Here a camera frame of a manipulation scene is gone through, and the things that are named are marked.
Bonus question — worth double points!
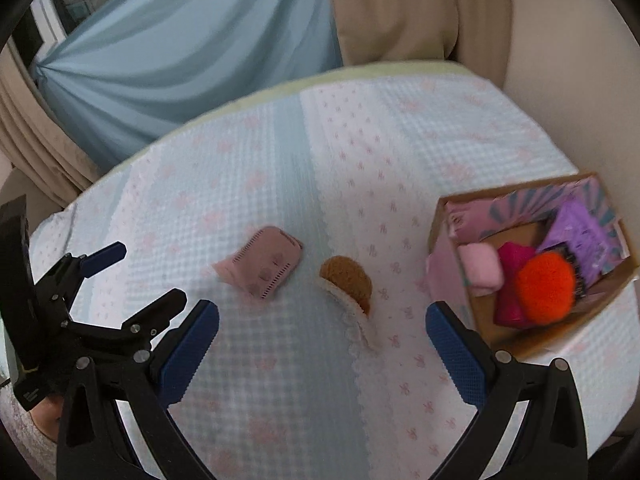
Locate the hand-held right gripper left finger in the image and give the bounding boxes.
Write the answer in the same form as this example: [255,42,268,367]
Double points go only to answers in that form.
[57,299,221,480]

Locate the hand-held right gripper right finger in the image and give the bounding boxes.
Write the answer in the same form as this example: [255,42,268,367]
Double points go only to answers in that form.
[426,300,588,480]

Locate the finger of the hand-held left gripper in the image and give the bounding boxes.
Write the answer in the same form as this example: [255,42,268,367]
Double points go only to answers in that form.
[36,241,127,307]
[64,288,188,359]

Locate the magenta pouch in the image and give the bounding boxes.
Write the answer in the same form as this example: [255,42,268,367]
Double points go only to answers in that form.
[494,241,543,330]

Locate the light pink cloth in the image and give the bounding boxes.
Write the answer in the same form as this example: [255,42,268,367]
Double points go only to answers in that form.
[459,242,504,297]

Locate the printed cardboard box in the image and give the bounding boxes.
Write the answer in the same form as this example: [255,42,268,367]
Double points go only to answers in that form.
[426,172,640,362]

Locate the orange pom-pom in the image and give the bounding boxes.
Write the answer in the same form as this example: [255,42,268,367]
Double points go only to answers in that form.
[516,252,577,322]

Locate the pink patterned cloth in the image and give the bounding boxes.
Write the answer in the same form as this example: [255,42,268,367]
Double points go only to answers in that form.
[211,226,304,304]

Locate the purple printed packet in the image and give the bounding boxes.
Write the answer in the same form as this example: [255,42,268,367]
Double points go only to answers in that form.
[539,197,626,287]

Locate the person's left hand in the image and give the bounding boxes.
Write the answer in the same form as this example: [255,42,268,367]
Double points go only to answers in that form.
[29,399,62,444]

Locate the checked pastel bed blanket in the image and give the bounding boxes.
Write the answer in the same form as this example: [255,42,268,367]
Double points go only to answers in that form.
[0,71,603,480]

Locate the light blue hanging cloth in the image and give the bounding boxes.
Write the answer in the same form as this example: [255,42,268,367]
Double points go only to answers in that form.
[29,0,346,172]

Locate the pale green bed sheet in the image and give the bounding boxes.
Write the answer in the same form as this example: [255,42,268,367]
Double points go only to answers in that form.
[97,59,481,173]

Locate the white framed window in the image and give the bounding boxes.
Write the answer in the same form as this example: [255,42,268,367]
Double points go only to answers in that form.
[27,0,98,53]

